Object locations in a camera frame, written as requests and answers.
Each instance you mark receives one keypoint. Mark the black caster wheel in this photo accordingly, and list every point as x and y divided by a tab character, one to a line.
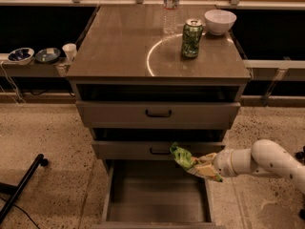
300	155

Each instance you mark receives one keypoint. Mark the green soda can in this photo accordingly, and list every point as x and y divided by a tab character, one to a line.
191	36

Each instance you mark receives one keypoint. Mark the white bowl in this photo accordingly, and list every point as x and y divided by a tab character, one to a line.
219	21

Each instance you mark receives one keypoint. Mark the black stand leg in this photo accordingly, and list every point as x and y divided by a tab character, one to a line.
14	191

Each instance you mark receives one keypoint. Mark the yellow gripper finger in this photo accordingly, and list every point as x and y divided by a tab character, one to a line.
208	158
206	171

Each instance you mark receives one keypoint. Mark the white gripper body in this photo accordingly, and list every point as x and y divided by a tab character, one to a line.
221	163

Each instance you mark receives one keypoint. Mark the blue patterned bowl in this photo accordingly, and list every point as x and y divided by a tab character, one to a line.
22	56

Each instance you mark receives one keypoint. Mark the middle grey drawer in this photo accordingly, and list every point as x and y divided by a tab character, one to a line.
150	150

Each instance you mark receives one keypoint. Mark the grey drawer cabinet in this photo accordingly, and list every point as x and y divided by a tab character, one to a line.
126	57

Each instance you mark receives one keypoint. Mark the clear plastic water bottle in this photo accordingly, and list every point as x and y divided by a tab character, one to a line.
170	12

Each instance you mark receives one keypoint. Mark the dark blue plate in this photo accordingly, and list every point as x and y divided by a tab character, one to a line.
48	55

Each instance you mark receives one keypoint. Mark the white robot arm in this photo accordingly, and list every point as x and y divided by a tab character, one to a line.
264	159

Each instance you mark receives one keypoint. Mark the green rice chip bag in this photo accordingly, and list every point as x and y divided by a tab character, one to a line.
187	161

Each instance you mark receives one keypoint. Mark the white paper cup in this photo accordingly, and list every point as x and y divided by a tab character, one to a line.
70	51

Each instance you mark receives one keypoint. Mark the bottom grey drawer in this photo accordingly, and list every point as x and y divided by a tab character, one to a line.
155	194

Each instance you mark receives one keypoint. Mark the grey drawer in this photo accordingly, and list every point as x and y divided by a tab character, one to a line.
158	115
155	194
150	150

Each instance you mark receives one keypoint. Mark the top grey drawer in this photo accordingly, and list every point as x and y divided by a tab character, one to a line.
158	115

